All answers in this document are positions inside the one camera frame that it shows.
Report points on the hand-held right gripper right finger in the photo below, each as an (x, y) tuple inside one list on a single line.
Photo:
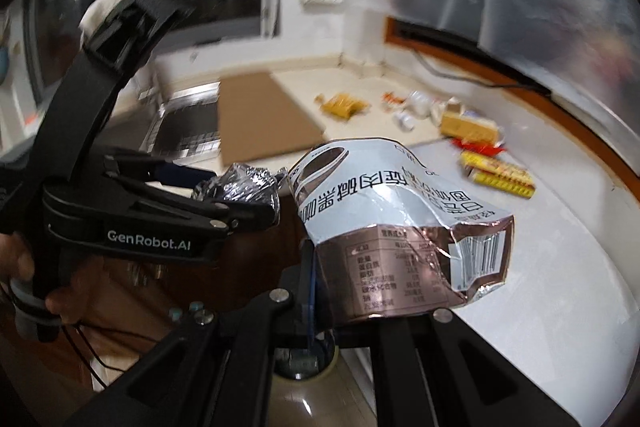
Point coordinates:
[(400, 342)]

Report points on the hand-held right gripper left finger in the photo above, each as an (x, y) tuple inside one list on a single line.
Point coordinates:
[(307, 307)]

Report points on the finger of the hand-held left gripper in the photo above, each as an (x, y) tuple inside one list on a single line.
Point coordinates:
[(180, 174), (240, 214)]

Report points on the silver foil wrapper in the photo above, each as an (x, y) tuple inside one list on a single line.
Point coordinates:
[(240, 184)]

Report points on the red snack packet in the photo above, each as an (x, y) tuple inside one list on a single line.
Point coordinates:
[(477, 146)]

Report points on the tan cardboard box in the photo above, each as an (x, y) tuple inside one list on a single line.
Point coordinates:
[(467, 124)]

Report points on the person's left hand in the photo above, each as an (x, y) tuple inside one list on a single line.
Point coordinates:
[(15, 262)]

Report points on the brown cardboard sheet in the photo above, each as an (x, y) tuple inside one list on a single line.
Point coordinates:
[(260, 117)]

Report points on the yellow snack packet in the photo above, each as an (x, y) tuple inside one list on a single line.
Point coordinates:
[(342, 106)]

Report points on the yellow red striped packet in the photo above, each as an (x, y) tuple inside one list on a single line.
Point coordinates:
[(490, 163), (505, 184)]

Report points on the small white bottle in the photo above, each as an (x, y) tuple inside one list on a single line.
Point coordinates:
[(405, 121)]

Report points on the crumpled orange white wrapper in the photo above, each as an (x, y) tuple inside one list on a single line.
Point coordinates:
[(394, 98)]

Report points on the brown wooden frame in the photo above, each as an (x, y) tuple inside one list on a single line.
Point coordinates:
[(575, 107)]

